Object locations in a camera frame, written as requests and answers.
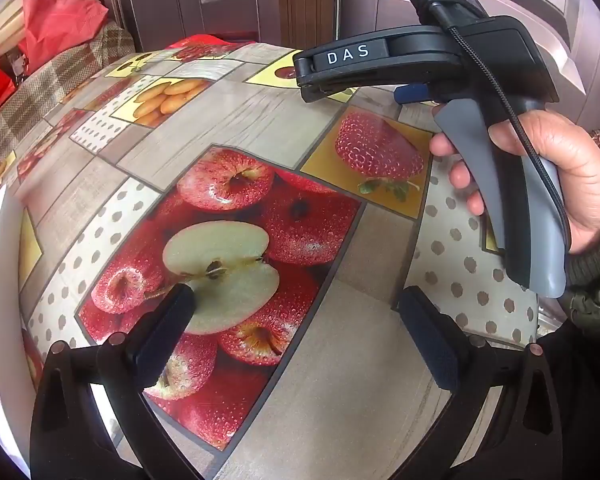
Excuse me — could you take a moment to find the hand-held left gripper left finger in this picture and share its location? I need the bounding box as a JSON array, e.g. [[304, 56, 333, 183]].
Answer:
[[29, 284, 201, 480]]

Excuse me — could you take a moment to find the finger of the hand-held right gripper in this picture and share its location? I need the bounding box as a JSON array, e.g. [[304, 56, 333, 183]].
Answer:
[[393, 84, 427, 106], [298, 74, 381, 105]]

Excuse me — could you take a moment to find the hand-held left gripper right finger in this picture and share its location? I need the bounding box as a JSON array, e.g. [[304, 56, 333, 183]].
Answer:
[[397, 285, 563, 480]]

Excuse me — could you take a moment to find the person's right forearm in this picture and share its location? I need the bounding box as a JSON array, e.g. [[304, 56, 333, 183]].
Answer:
[[562, 162, 600, 341]]

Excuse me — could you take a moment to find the person's right hand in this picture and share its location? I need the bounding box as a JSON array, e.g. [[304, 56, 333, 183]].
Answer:
[[429, 109, 600, 257]]

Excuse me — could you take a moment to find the person's dark clothing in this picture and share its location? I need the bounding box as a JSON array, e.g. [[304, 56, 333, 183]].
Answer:
[[535, 320, 600, 480]]

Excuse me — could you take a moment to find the red non-woven bag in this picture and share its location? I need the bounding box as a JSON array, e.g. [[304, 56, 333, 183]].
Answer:
[[17, 0, 110, 61]]

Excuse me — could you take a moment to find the cream foam roll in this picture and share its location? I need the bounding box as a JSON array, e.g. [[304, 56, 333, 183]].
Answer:
[[0, 4, 29, 57]]

